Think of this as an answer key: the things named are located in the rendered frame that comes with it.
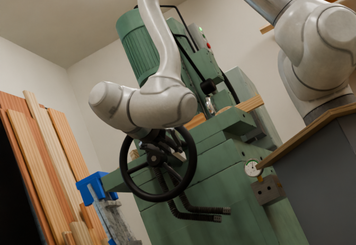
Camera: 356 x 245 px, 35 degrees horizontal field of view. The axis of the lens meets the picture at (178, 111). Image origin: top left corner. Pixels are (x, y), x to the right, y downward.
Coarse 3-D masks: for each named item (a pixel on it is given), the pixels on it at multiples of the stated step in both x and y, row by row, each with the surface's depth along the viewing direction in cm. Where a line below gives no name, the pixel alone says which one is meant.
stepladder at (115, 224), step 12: (84, 180) 302; (96, 180) 298; (84, 192) 299; (96, 192) 296; (108, 192) 310; (84, 204) 298; (96, 204) 294; (108, 204) 295; (120, 204) 307; (108, 216) 292; (120, 216) 304; (108, 228) 291; (120, 228) 304; (120, 240) 287; (132, 240) 299
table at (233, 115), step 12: (216, 120) 199; (228, 120) 197; (240, 120) 196; (252, 120) 212; (192, 132) 202; (204, 132) 200; (216, 132) 198; (228, 132) 204; (240, 132) 210; (144, 156) 198; (144, 168) 208; (108, 180) 214; (120, 180) 212
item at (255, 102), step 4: (256, 96) 211; (260, 96) 211; (248, 100) 212; (252, 100) 211; (256, 100) 210; (260, 100) 210; (240, 104) 213; (244, 104) 212; (248, 104) 211; (252, 104) 211; (256, 104) 210; (260, 104) 209; (240, 108) 212; (244, 108) 212; (248, 108) 211; (252, 108) 210
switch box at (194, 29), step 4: (192, 24) 258; (196, 24) 259; (184, 28) 259; (188, 28) 258; (192, 28) 258; (196, 28) 257; (192, 32) 257; (196, 32) 256; (200, 32) 259; (188, 36) 258; (192, 36) 257; (196, 36) 256; (200, 36) 256; (196, 40) 256; (200, 40) 255; (204, 40) 259; (192, 44) 256; (200, 44) 255; (204, 44) 255; (200, 48) 254; (208, 48) 257; (212, 52) 261
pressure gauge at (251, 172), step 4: (248, 160) 185; (252, 160) 185; (256, 160) 184; (244, 164) 186; (248, 164) 185; (244, 168) 186; (248, 168) 185; (248, 172) 185; (252, 172) 184; (256, 172) 184; (260, 172) 183; (252, 176) 184; (256, 176) 184; (260, 176) 185; (260, 180) 185
